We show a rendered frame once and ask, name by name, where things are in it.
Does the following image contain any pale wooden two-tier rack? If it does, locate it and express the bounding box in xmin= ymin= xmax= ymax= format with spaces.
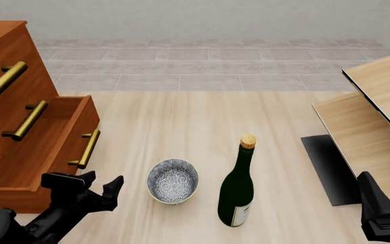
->
xmin=300 ymin=49 xmax=390 ymax=208

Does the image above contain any blue-white patterned bowl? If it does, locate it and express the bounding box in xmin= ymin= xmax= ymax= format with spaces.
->
xmin=146 ymin=158 xmax=200 ymax=206

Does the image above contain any open wooden drawer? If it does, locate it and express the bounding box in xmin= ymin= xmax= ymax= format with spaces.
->
xmin=0 ymin=95 xmax=101 ymax=214

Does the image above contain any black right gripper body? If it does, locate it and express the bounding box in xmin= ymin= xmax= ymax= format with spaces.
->
xmin=360 ymin=216 xmax=390 ymax=242

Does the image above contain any tan bottle cork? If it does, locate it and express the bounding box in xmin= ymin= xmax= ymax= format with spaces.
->
xmin=240 ymin=134 xmax=257 ymax=150

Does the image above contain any dark green wine bottle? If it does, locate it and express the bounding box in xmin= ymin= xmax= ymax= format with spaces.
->
xmin=217 ymin=134 xmax=257 ymax=228

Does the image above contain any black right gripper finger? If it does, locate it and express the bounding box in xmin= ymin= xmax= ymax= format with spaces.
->
xmin=357 ymin=171 xmax=390 ymax=224

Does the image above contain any wooden drawer, medium brass handle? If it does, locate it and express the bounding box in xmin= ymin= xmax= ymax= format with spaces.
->
xmin=0 ymin=59 xmax=61 ymax=148

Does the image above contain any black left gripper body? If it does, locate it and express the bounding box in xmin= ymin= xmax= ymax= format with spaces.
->
xmin=54 ymin=188 xmax=118 ymax=217

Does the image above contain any wooden drawer, long brass handle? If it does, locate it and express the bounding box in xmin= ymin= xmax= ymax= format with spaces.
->
xmin=0 ymin=24 xmax=44 ymax=100

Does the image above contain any long brass drawer handle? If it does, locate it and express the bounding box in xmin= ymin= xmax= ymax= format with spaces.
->
xmin=0 ymin=60 xmax=29 ymax=103

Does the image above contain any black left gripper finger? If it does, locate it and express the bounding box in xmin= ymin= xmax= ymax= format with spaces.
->
xmin=101 ymin=175 xmax=125 ymax=205
xmin=78 ymin=170 xmax=97 ymax=195

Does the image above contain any medium brass drawer handle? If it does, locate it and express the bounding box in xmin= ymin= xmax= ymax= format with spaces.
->
xmin=1 ymin=100 xmax=49 ymax=142

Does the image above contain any short brass drawer handle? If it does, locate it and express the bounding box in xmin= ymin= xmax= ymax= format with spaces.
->
xmin=67 ymin=128 xmax=102 ymax=170

